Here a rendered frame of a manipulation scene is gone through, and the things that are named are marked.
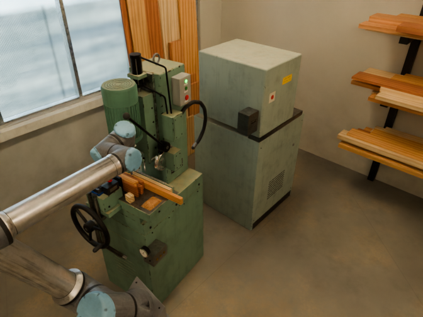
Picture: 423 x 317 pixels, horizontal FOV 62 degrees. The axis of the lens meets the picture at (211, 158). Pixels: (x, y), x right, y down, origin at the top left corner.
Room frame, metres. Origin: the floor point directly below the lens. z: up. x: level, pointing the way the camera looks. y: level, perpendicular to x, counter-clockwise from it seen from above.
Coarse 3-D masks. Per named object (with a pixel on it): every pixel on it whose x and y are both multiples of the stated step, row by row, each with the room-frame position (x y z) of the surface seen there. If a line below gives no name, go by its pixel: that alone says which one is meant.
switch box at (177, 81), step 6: (174, 78) 1.80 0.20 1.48; (180, 78) 1.79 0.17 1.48; (186, 78) 1.83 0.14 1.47; (174, 84) 1.80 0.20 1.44; (180, 84) 1.78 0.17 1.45; (186, 84) 1.82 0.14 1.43; (174, 90) 1.80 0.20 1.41; (180, 90) 1.78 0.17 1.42; (186, 90) 1.82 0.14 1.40; (174, 96) 1.80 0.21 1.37; (180, 96) 1.78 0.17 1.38; (174, 102) 1.80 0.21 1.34; (180, 102) 1.78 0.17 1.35; (186, 102) 1.82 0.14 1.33
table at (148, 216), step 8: (144, 192) 1.54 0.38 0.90; (152, 192) 1.54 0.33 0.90; (120, 200) 1.47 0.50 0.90; (136, 200) 1.47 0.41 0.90; (144, 200) 1.47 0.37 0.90; (168, 200) 1.48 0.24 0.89; (112, 208) 1.44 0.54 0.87; (120, 208) 1.46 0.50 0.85; (128, 208) 1.44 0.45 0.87; (136, 208) 1.41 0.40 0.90; (144, 208) 1.41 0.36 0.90; (160, 208) 1.42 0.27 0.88; (144, 216) 1.37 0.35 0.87; (152, 216) 1.37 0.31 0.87
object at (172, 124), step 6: (162, 114) 1.72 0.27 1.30; (168, 114) 1.72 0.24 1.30; (174, 114) 1.72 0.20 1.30; (180, 114) 1.74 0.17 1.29; (162, 120) 1.72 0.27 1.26; (168, 120) 1.70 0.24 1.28; (174, 120) 1.69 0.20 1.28; (180, 120) 1.73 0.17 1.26; (162, 126) 1.72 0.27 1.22; (168, 126) 1.70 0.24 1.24; (174, 126) 1.69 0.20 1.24; (180, 126) 1.73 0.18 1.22; (162, 132) 1.73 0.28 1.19; (168, 132) 1.70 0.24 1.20; (174, 132) 1.69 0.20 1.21; (180, 132) 1.73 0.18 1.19; (168, 138) 1.70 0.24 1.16; (174, 138) 1.69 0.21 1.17
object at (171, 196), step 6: (144, 180) 1.60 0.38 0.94; (144, 186) 1.58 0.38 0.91; (150, 186) 1.55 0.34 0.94; (156, 186) 1.55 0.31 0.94; (156, 192) 1.53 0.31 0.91; (162, 192) 1.50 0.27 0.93; (168, 192) 1.49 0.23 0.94; (168, 198) 1.48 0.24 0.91; (174, 198) 1.46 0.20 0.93; (180, 198) 1.44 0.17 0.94; (180, 204) 1.44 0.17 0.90
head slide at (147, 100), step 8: (144, 96) 1.69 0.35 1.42; (152, 96) 1.74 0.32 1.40; (144, 104) 1.68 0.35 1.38; (152, 104) 1.73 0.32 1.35; (144, 112) 1.68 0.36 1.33; (152, 112) 1.73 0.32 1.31; (144, 120) 1.68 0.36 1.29; (152, 120) 1.72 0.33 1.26; (144, 128) 1.68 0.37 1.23; (152, 128) 1.72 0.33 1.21; (144, 136) 1.69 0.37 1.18; (136, 144) 1.73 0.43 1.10; (144, 144) 1.69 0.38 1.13; (152, 144) 1.71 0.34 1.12; (144, 152) 1.69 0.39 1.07; (152, 152) 1.70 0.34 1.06; (152, 160) 1.70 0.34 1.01
